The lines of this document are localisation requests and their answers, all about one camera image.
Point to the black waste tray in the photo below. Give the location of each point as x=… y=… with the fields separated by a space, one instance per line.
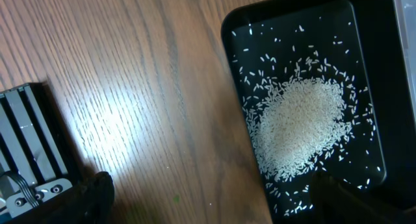
x=383 y=60

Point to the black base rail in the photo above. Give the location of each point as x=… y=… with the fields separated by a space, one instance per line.
x=36 y=154

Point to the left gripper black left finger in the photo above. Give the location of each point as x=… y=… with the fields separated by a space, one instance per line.
x=89 y=202

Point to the pile of rice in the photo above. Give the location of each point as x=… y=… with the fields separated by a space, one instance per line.
x=307 y=106

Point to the clear plastic bin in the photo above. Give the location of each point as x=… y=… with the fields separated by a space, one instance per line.
x=405 y=15

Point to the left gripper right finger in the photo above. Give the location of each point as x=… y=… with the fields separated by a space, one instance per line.
x=336 y=201

